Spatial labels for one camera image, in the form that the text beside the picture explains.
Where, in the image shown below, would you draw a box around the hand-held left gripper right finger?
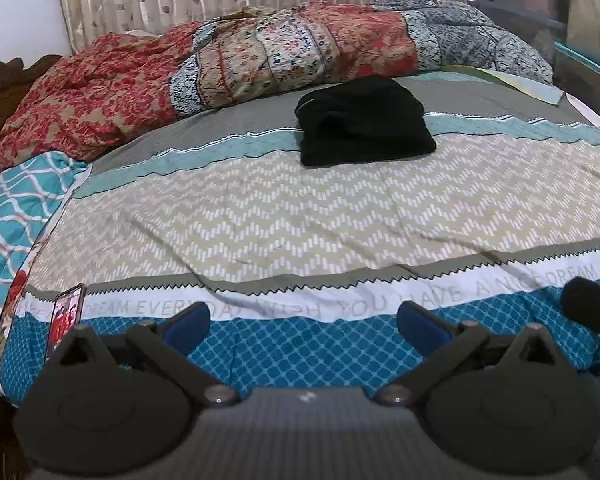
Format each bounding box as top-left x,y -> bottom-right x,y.
375,301 -> 563,407

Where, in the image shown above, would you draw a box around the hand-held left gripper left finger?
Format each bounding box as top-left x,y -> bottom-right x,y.
52,301 -> 241,407

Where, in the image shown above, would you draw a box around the black pants with zipper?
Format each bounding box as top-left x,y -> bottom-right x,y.
295,75 -> 437,167

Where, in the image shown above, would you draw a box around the smartphone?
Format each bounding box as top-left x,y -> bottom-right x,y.
44,283 -> 87,363

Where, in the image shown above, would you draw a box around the teal lattice pillow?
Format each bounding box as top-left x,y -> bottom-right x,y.
0,151 -> 93,396

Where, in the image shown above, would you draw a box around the cream green cloth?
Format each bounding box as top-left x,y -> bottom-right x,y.
442,64 -> 565,107

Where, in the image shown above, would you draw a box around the red floral patchwork quilt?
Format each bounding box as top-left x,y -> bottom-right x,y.
0,0 -> 555,173

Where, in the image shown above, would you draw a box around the clear plastic storage bin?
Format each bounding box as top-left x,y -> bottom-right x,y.
552,0 -> 600,131

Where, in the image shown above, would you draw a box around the carved wooden headboard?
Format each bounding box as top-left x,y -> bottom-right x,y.
0,55 -> 63,196

